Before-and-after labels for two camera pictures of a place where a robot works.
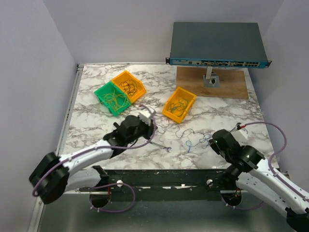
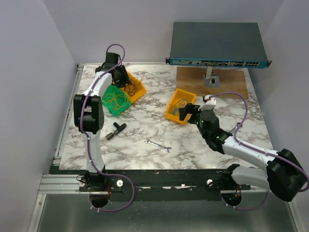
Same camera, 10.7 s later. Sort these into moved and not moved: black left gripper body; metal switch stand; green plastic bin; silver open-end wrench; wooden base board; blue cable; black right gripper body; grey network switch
Moved: black left gripper body; black right gripper body; blue cable
Not moved: green plastic bin; silver open-end wrench; wooden base board; grey network switch; metal switch stand
